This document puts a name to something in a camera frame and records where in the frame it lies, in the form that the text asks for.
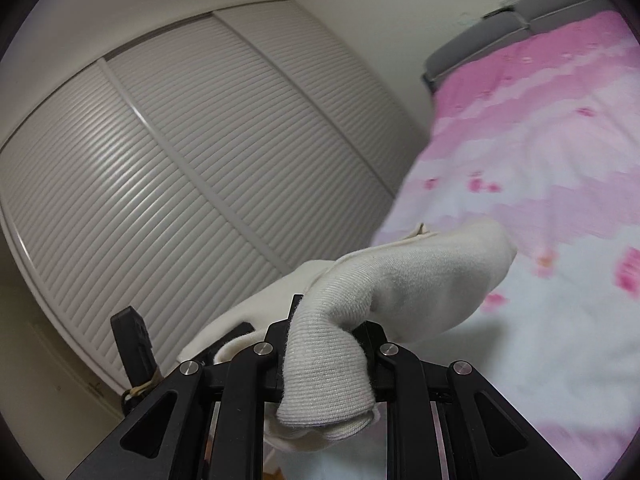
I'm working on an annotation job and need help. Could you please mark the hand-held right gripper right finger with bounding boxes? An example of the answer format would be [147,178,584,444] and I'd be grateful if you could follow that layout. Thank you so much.
[352,320,584,480]

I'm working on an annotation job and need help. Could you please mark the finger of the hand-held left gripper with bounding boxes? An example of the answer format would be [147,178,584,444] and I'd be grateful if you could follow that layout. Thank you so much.
[202,323,256,366]
[110,305,163,414]

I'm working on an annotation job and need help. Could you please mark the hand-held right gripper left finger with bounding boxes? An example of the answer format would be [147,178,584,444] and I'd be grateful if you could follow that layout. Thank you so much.
[67,294,304,480]

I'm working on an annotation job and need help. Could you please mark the cream pants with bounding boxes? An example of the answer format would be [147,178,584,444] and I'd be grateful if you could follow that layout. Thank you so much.
[177,219,519,454]

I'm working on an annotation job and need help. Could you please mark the white louvered wardrobe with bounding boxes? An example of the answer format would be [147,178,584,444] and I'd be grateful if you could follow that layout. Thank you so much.
[0,0,437,397]

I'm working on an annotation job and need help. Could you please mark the pink floral duvet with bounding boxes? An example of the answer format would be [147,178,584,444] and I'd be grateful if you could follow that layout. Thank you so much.
[372,10,640,480]

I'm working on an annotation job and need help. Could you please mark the grey padded headboard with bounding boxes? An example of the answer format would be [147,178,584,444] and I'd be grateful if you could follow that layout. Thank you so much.
[422,0,609,94]

